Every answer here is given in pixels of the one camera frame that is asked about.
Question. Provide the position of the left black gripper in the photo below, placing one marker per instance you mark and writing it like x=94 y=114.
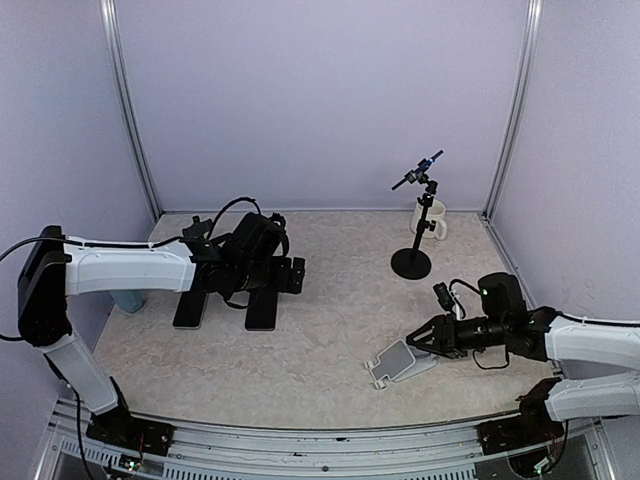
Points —
x=298 y=273

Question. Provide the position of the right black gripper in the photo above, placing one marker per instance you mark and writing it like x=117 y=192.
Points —
x=446 y=331

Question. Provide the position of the white wedge phone stand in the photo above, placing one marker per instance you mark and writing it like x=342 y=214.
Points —
x=398 y=362

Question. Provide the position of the black phone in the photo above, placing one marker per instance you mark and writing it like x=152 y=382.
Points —
x=190 y=310
x=261 y=314

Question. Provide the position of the black round-base phone stand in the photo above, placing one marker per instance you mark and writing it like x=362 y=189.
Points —
x=197 y=229

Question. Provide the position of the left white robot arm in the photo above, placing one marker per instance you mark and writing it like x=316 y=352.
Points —
x=248 y=268

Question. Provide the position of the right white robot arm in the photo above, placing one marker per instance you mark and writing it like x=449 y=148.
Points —
x=544 y=334

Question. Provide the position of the black tripod clamp stand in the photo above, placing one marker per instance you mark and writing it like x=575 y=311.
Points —
x=412 y=263

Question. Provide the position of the white mug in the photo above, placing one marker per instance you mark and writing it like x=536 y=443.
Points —
x=435 y=215

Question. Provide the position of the light blue mug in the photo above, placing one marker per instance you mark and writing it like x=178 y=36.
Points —
x=129 y=301

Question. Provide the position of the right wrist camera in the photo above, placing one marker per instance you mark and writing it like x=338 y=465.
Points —
x=449 y=301

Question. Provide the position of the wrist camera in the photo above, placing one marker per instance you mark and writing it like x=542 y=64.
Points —
x=449 y=301
x=278 y=223

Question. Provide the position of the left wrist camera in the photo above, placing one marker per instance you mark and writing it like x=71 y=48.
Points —
x=278 y=223

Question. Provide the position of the front aluminium rail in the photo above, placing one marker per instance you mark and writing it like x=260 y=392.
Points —
x=201 y=450

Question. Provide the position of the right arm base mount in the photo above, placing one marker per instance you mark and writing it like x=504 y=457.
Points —
x=516 y=432

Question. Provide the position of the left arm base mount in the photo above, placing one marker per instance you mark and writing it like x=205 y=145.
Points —
x=132 y=433

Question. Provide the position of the left aluminium frame post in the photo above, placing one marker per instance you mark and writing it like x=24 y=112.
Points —
x=109 y=16

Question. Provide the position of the aluminium frame post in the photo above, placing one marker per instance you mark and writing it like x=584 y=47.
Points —
x=109 y=16
x=526 y=61

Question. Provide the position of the right aluminium frame post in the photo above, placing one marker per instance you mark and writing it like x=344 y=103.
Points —
x=526 y=61

